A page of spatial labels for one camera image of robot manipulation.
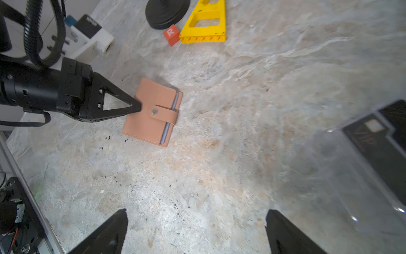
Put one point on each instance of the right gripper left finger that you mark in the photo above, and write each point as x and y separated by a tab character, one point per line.
106	239

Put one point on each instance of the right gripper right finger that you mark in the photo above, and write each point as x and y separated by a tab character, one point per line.
285	238

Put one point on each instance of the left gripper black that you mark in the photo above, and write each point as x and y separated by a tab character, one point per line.
74	91

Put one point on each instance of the black VIP credit card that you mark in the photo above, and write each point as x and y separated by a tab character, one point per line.
373	140

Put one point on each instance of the clear acrylic card stand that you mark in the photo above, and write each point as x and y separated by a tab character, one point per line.
369	203

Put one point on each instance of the black credit card behind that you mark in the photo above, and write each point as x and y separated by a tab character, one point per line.
395	114

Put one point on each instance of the small red cube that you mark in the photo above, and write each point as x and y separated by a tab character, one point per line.
172	35

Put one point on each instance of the microphone on black stand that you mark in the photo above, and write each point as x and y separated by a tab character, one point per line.
161	14

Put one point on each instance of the yellow triangular plastic block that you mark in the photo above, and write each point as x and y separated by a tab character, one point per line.
207	23

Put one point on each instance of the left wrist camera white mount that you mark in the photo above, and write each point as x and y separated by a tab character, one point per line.
88	39

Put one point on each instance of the aluminium mounting rail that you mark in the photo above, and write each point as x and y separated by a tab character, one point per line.
9	168

